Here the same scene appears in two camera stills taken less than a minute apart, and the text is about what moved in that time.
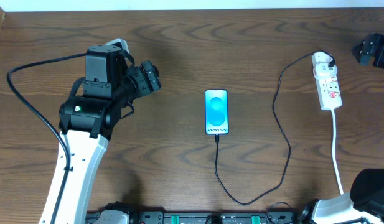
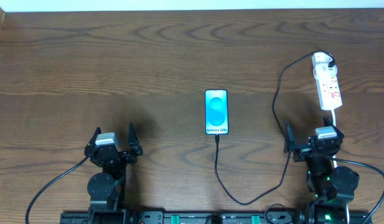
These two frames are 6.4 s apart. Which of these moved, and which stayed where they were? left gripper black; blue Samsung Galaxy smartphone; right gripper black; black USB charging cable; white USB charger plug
Moved: right gripper black; left gripper black
Stayed: blue Samsung Galaxy smartphone; white USB charger plug; black USB charging cable
